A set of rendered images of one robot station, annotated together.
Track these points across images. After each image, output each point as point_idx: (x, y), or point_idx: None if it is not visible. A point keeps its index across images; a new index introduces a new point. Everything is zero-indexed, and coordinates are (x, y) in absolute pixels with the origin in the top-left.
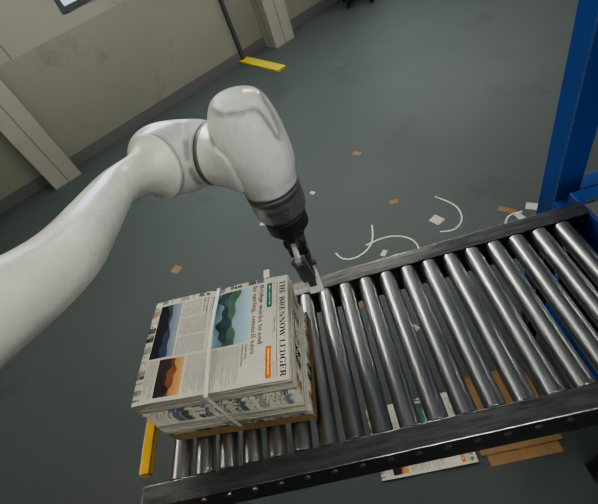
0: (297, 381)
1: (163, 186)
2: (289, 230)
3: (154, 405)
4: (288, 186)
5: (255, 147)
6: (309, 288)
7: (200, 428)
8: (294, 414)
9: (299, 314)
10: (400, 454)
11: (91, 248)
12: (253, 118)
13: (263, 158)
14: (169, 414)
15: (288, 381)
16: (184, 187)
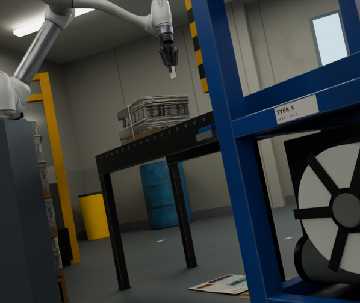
0: (149, 108)
1: (144, 24)
2: (161, 38)
3: (120, 113)
4: (161, 21)
5: (153, 7)
6: (170, 75)
7: (126, 137)
8: (145, 131)
9: (184, 116)
10: (150, 137)
11: (106, 2)
12: (155, 0)
13: (155, 10)
14: (122, 122)
15: (143, 98)
16: (148, 26)
